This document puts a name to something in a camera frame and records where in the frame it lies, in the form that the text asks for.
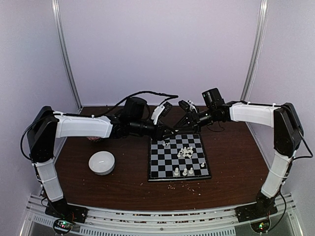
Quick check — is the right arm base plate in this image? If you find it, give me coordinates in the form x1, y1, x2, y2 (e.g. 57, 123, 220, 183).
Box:
235, 203, 278, 223

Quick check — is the left aluminium frame post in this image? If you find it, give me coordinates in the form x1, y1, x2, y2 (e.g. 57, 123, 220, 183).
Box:
51, 0, 83, 110

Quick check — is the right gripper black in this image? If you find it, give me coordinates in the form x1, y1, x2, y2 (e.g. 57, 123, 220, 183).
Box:
173, 107, 217, 134

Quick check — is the aluminium front rail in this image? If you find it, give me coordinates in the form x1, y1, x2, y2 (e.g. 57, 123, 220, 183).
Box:
21, 194, 300, 236

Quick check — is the pile of white chess pieces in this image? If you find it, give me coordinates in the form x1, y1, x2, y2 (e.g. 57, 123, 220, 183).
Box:
177, 147, 193, 159

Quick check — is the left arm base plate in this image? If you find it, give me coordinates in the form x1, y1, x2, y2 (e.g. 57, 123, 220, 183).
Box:
45, 205, 88, 223

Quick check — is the red patterned small bowl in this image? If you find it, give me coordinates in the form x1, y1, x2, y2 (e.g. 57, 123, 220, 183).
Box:
87, 137, 103, 143

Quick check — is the aluminium frame post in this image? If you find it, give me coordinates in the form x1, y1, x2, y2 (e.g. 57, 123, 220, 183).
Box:
51, 0, 83, 110
240, 0, 269, 101

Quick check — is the white ceramic bowl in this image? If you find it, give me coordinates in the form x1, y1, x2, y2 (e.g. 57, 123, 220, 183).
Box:
89, 151, 115, 176

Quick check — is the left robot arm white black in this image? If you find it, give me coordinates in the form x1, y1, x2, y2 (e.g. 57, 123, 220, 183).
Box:
27, 96, 176, 218

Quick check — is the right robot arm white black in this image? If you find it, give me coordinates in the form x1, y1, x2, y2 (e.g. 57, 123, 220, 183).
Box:
174, 88, 304, 218

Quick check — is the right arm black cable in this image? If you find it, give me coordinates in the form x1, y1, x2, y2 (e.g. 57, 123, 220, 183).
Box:
267, 130, 315, 233

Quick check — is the black grey chess board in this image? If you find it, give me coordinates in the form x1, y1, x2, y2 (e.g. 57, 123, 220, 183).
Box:
148, 134, 212, 182

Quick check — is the right aluminium frame post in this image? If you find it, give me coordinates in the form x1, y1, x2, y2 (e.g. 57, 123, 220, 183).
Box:
240, 0, 269, 101

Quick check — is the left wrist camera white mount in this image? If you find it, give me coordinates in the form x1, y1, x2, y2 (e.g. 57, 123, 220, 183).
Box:
151, 102, 173, 125

